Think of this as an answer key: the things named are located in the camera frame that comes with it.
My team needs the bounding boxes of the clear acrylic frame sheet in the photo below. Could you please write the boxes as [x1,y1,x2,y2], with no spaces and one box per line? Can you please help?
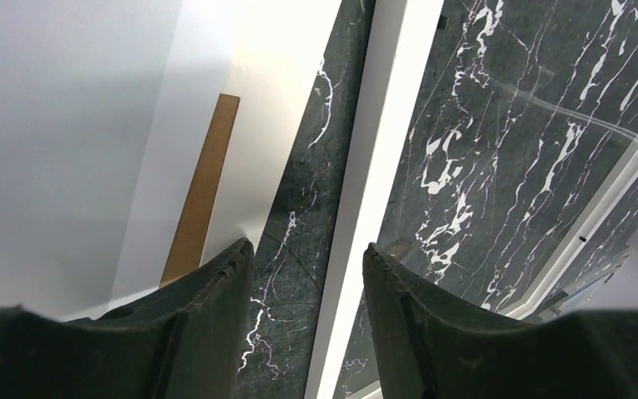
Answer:
[341,0,638,399]

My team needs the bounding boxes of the brown frame backing board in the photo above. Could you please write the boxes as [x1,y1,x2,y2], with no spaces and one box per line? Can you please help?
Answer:
[159,94,240,288]

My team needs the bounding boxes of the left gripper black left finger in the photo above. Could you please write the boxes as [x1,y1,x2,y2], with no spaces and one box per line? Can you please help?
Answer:
[0,239,254,398]

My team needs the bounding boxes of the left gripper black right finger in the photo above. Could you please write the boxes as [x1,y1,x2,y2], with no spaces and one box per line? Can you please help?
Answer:
[362,244,638,398]

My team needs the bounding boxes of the white picture frame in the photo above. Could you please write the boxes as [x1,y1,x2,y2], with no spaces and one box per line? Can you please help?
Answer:
[304,1,638,398]

